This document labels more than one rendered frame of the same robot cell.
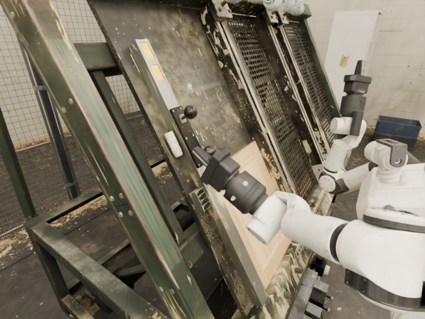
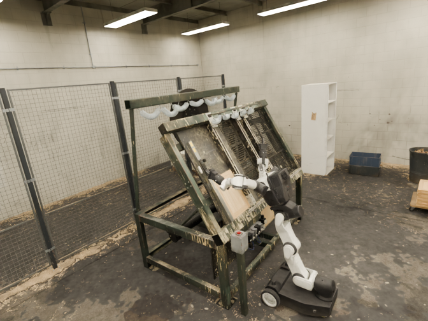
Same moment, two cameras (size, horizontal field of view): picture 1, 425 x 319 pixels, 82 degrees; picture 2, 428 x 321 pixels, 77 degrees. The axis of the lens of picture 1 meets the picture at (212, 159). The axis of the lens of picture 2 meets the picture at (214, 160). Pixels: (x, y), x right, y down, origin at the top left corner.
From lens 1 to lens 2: 2.07 m
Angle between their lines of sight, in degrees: 11
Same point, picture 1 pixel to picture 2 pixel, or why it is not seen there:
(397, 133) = (364, 164)
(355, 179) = not seen: hidden behind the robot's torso
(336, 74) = (311, 125)
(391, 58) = (356, 109)
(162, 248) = (199, 194)
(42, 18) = (171, 142)
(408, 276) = (238, 182)
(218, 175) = (212, 175)
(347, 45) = (313, 106)
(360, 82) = (263, 146)
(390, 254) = (235, 179)
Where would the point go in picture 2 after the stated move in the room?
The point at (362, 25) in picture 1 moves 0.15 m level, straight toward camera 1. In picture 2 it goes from (320, 93) to (319, 93)
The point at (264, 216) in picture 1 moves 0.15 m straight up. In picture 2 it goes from (223, 183) to (221, 169)
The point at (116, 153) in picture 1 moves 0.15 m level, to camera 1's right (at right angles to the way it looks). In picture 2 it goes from (186, 171) to (202, 170)
